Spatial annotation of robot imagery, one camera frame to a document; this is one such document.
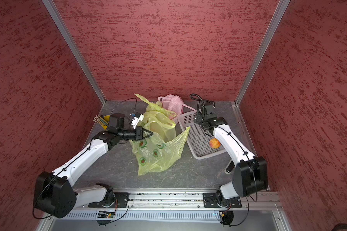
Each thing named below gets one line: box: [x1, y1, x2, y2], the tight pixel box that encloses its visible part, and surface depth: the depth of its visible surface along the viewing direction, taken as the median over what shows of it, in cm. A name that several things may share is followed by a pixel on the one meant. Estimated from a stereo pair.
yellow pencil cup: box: [93, 115, 111, 130], surface depth 93 cm
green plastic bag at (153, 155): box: [129, 127, 191, 176], surface depth 78 cm
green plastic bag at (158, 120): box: [134, 93, 177, 142], surface depth 82 cm
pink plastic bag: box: [158, 93, 197, 125], surface depth 101 cm
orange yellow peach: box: [209, 137, 222, 149], surface depth 92 cm
